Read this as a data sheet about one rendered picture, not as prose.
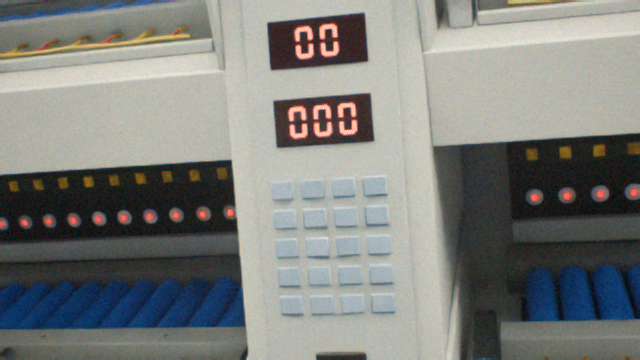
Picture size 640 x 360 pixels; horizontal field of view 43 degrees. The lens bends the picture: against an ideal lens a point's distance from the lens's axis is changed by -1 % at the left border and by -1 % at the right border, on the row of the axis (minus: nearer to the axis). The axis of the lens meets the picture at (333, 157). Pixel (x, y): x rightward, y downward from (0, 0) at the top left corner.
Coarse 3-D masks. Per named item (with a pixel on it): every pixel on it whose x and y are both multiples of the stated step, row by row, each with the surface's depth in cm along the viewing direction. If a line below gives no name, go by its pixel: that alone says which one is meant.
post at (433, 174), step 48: (240, 0) 38; (240, 48) 38; (240, 96) 39; (240, 144) 39; (240, 192) 39; (432, 192) 37; (240, 240) 39; (432, 240) 37; (432, 288) 37; (432, 336) 37
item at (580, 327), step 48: (528, 144) 52; (576, 144) 51; (624, 144) 51; (528, 192) 53; (576, 192) 52; (624, 192) 52; (528, 240) 54; (576, 240) 53; (480, 288) 54; (528, 288) 50; (576, 288) 48; (624, 288) 48; (480, 336) 43; (528, 336) 43; (576, 336) 43; (624, 336) 42
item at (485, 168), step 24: (480, 144) 56; (504, 144) 56; (480, 168) 56; (504, 168) 56; (480, 192) 56; (504, 192) 56; (480, 216) 56; (504, 216) 56; (480, 240) 57; (504, 240) 56; (624, 240) 54; (480, 264) 57; (504, 264) 56
